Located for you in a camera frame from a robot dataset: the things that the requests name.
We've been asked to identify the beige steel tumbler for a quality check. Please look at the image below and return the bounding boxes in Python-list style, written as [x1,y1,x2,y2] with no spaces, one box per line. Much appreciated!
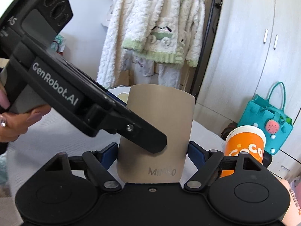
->
[116,84,197,184]

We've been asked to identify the white paper cup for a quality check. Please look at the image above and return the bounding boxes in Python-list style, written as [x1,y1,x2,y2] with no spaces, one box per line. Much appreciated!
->
[117,92,129,104]

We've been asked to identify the orange paper cup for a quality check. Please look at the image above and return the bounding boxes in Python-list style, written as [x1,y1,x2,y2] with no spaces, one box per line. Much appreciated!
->
[224,125,266,171]

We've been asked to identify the person's left hand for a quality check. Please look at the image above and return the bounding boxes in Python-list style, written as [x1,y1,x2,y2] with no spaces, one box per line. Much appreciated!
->
[0,88,52,142]

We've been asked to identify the white patterned tablecloth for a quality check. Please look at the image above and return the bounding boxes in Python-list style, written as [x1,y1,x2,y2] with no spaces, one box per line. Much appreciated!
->
[6,85,227,193]

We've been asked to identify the white fluffy robe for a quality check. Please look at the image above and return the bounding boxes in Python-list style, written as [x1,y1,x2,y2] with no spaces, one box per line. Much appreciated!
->
[97,0,135,89]

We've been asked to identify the teal tote bag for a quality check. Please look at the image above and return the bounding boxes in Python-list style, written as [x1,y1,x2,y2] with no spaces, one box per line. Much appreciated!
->
[238,82,293,156]

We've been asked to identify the white fluffy jacket green trim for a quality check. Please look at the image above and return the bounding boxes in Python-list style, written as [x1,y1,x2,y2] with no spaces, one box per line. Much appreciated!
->
[122,0,205,67]

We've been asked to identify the white three-door wardrobe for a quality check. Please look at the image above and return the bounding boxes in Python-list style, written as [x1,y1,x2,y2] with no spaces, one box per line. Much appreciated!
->
[194,0,300,180]

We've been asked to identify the black clothes rack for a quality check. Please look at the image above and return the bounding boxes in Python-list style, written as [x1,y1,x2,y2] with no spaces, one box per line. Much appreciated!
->
[190,0,223,98]

